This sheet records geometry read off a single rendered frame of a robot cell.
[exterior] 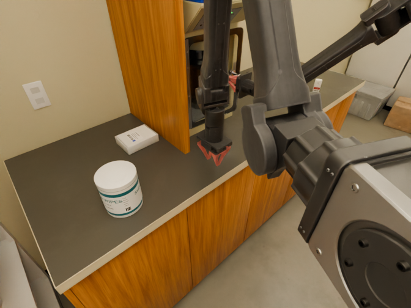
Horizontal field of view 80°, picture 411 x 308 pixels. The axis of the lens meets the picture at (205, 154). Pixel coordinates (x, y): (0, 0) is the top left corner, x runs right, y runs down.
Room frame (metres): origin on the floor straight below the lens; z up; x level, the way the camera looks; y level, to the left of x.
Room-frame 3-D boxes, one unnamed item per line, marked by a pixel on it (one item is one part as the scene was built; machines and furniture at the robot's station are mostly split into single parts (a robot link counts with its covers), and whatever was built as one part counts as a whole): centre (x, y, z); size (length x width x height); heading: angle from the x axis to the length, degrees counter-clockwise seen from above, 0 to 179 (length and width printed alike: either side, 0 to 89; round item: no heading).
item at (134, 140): (0.93, 0.32, 0.96); 0.16 x 0.12 x 0.04; 132
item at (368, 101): (2.94, -1.99, 0.17); 0.60 x 0.42 x 0.33; 40
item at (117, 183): (0.57, 0.29, 1.02); 0.13 x 0.13 x 0.15
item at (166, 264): (1.23, -0.11, 0.45); 2.05 x 0.67 x 0.90; 132
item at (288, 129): (0.27, -0.11, 1.43); 0.10 x 0.05 x 0.09; 16
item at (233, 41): (1.05, -0.04, 1.19); 0.30 x 0.01 x 0.40; 128
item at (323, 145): (0.19, -0.14, 1.45); 0.09 x 0.08 x 0.12; 106
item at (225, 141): (0.62, -0.03, 1.21); 0.10 x 0.07 x 0.07; 42
